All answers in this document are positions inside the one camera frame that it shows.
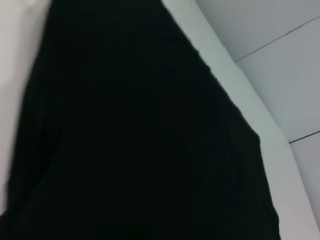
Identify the black shirt with FREE print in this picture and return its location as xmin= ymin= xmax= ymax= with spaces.
xmin=0 ymin=0 xmax=281 ymax=240

